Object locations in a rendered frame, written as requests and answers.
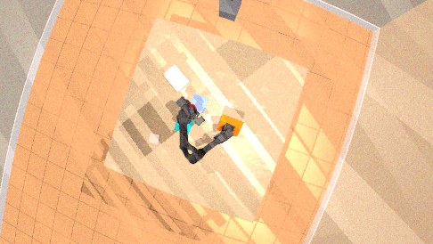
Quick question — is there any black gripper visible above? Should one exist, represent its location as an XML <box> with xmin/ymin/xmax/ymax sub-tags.
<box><xmin>186</xmin><ymin>99</ymin><xmax>205</xmax><ymax>126</ymax></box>

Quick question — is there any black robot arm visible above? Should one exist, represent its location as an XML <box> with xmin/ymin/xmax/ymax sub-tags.
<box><xmin>176</xmin><ymin>96</ymin><xmax>235</xmax><ymax>164</ymax></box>

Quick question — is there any white flat slab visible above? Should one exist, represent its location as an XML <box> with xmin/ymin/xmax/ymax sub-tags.
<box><xmin>163</xmin><ymin>65</ymin><xmax>190</xmax><ymax>92</ymax></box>

